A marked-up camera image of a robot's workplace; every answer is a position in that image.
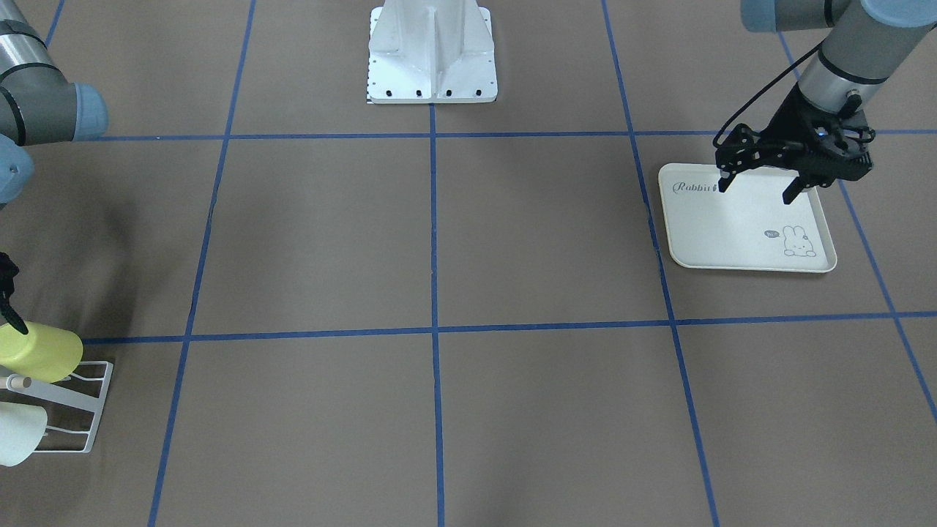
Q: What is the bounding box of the pale green plastic cup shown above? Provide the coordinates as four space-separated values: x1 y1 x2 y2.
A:
1 403 49 467

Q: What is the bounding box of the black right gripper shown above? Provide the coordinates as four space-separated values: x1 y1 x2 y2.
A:
1 253 28 334

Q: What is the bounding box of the white wire cup rack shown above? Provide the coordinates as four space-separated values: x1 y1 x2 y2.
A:
2 360 114 455

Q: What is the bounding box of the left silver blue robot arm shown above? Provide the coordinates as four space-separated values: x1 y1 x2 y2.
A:
713 1 936 204

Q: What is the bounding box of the yellow plastic cup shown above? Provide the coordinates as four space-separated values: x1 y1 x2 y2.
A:
1 321 83 384

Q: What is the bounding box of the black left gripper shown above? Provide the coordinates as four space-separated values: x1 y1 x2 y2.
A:
714 86 876 206

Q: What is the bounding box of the cream plastic tray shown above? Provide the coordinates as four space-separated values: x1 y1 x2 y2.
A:
658 163 839 274

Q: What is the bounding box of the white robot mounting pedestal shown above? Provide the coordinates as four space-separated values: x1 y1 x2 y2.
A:
366 1 499 105

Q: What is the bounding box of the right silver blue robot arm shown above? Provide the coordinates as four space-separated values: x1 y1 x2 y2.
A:
1 1 110 207

